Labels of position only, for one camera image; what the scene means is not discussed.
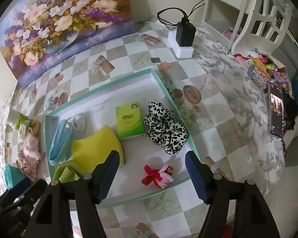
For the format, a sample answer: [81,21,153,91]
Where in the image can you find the pink fluffy cloth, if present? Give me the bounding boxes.
[16,129,43,180]

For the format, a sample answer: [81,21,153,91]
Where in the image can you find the leopard print scrunchie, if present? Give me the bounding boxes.
[143,100,190,156]

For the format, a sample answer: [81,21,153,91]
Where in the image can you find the smartphone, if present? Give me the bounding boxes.
[268,83,286,139]

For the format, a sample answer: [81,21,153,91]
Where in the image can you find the blue face mask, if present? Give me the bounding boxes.
[48,113,86,166]

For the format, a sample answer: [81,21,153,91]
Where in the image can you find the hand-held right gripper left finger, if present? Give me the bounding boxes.
[22,150,121,238]

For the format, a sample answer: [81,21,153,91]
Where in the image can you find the black charger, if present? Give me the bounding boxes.
[176,16,196,47]

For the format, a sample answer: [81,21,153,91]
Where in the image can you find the black charger cable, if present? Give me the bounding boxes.
[157,0,206,28]

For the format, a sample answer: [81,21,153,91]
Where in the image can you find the yellow sponge cloth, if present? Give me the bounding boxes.
[71,125,126,176]

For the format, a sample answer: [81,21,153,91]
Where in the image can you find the white chair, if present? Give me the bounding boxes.
[231,0,292,57]

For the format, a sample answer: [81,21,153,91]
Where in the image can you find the pile of small toys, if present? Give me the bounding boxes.
[233,51,292,90]

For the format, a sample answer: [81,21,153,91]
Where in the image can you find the teal plastic toy case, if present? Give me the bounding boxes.
[4,165,28,191]

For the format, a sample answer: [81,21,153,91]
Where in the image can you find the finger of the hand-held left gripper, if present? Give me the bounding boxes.
[5,178,49,200]

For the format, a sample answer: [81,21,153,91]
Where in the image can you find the checked plastic tablecloth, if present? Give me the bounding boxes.
[0,21,241,238]

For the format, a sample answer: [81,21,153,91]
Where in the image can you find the colourful puzzle cube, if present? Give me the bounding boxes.
[247,63,270,90]

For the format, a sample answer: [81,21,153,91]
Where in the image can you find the flower painting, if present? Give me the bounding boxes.
[0,0,136,88]

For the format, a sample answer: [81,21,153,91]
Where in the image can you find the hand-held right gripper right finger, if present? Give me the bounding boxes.
[185,151,281,238]

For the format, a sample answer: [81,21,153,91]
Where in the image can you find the lime green cloth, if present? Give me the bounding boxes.
[52,164,81,182]

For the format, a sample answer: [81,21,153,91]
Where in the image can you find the green tissue packet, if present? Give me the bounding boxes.
[114,101,146,141]

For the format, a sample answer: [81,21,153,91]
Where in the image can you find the white power strip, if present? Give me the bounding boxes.
[167,28,194,58]

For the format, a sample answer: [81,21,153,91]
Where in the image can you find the shallow mint green box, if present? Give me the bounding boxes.
[45,68,200,209]

